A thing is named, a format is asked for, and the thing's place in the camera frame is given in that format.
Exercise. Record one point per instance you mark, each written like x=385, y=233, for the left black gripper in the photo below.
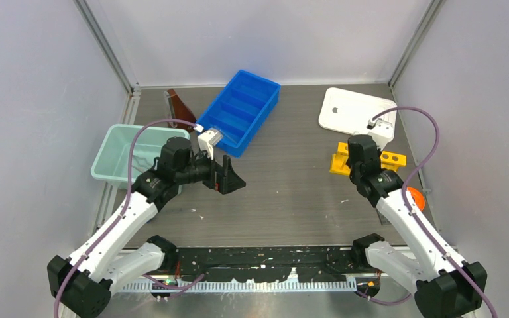
x=227, y=180

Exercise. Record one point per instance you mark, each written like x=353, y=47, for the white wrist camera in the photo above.
x=208, y=139
x=382, y=132

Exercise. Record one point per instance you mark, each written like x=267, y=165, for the white plastic tray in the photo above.
x=349, y=112

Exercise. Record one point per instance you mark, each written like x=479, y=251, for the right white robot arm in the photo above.
x=441, y=282

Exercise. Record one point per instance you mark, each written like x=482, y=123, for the light green plastic tub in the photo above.
x=111, y=162

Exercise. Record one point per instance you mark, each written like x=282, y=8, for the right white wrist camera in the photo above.
x=382, y=132

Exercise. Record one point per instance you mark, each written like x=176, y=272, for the grey building plate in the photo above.
x=383, y=220

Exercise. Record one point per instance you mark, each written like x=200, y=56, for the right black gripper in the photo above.
x=349, y=162

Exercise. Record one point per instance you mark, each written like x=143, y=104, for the yellow test tube rack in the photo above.
x=389, y=160

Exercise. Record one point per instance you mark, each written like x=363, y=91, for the metal crucible tongs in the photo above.
x=142, y=164

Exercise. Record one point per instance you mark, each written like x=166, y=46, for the brown triangular stand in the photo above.
x=177, y=109

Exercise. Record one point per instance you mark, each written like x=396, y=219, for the blue divided plastic bin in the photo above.
x=242, y=106

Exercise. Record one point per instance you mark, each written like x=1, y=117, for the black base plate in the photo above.
x=267, y=264

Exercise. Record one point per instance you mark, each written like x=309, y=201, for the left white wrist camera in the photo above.
x=208, y=139

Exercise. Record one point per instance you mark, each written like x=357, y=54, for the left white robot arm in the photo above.
x=85, y=281

